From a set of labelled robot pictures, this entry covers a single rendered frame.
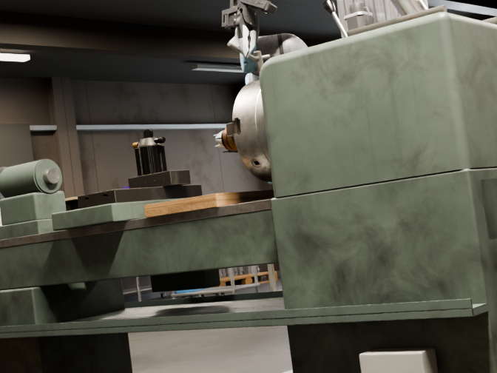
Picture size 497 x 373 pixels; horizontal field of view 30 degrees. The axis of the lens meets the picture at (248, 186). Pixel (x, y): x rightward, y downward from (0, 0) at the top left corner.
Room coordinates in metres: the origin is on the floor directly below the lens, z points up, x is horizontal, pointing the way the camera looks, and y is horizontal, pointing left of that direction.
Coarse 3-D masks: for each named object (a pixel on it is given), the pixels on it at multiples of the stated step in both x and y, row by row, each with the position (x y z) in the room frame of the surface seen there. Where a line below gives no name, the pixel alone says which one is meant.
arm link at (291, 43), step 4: (284, 36) 3.08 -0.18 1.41; (288, 36) 3.08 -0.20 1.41; (292, 36) 3.09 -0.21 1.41; (296, 36) 3.10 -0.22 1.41; (284, 40) 3.07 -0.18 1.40; (288, 40) 3.07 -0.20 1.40; (292, 40) 3.08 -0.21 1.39; (296, 40) 3.08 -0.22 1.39; (300, 40) 3.10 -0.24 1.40; (284, 44) 3.07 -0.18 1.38; (288, 44) 3.07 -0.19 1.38; (292, 44) 3.07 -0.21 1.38; (296, 44) 3.08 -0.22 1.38; (300, 44) 3.08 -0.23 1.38; (304, 44) 3.10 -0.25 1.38; (284, 48) 3.07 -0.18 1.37; (288, 48) 3.07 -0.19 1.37; (292, 48) 3.07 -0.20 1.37; (296, 48) 3.07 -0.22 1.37; (300, 48) 3.08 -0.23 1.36; (304, 48) 3.09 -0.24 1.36; (284, 52) 3.07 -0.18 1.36; (288, 52) 3.07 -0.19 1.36
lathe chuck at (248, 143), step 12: (252, 84) 2.77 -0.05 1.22; (240, 96) 2.75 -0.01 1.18; (252, 96) 2.71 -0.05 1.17; (240, 108) 2.72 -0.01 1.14; (252, 108) 2.69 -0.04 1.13; (240, 120) 2.71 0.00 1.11; (252, 120) 2.68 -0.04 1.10; (240, 132) 2.71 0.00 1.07; (252, 132) 2.69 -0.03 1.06; (240, 144) 2.72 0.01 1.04; (252, 144) 2.70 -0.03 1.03; (240, 156) 2.74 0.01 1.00; (252, 156) 2.72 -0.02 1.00; (264, 156) 2.70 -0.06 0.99; (252, 168) 2.76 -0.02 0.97; (264, 168) 2.74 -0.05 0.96; (264, 180) 2.81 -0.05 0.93
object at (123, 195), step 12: (96, 192) 3.04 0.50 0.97; (108, 192) 3.01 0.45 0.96; (120, 192) 3.01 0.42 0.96; (132, 192) 3.05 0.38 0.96; (144, 192) 3.10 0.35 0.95; (156, 192) 3.14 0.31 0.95; (168, 192) 3.19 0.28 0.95; (180, 192) 3.24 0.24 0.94; (192, 192) 3.29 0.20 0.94; (84, 204) 3.08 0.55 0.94; (96, 204) 3.05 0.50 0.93
